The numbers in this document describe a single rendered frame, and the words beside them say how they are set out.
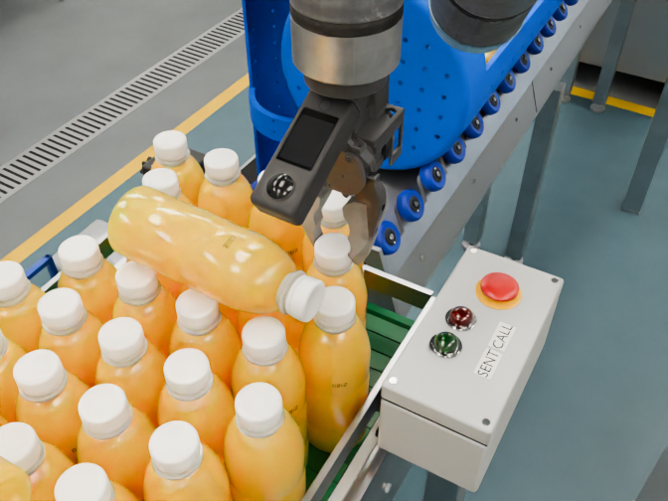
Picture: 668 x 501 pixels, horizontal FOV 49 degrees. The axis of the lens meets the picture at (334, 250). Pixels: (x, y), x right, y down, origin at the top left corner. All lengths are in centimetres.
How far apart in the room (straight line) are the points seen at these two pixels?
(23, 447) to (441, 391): 34
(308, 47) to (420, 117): 44
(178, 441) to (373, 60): 33
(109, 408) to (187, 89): 258
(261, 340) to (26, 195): 215
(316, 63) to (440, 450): 35
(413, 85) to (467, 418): 50
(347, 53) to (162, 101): 254
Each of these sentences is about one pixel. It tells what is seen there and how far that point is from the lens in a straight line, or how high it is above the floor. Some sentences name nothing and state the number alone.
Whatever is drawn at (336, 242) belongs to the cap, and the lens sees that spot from 74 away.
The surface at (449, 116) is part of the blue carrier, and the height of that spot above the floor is 108.
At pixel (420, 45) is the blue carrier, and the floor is 117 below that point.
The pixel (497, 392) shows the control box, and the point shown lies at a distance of 65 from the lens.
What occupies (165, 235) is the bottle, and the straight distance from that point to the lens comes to 68.
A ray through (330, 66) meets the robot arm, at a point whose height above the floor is 132.
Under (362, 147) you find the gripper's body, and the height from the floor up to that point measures 124.
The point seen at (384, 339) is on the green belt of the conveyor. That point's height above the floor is 90.
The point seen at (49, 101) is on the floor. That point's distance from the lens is 323.
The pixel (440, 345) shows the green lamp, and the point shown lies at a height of 111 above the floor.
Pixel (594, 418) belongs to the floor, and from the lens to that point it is 205.
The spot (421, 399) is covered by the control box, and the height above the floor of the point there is 110.
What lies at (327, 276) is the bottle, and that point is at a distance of 75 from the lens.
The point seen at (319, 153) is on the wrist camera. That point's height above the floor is 125.
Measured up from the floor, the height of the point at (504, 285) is 111.
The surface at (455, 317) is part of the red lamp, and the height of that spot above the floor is 111.
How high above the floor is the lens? 162
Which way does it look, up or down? 44 degrees down
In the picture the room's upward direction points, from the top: straight up
